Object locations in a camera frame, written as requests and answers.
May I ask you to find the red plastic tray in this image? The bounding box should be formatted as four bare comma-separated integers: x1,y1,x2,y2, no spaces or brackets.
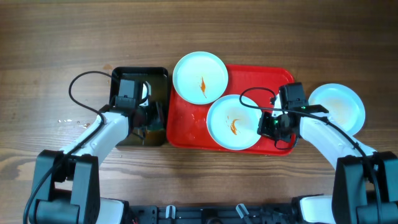
166,64,294,156

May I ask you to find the light blue plate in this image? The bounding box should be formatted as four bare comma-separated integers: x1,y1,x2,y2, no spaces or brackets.
308,83,366,135
172,51,229,105
206,95,262,151

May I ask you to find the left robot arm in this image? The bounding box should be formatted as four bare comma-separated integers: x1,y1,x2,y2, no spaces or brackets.
22,102,164,223

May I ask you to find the light blue plate bottom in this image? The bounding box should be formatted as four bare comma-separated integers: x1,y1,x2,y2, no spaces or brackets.
308,83,366,135

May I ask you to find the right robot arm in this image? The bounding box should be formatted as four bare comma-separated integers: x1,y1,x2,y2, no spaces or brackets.
257,105,397,223

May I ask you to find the black rectangular water basin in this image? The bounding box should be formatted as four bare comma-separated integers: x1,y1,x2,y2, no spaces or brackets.
109,67,170,147

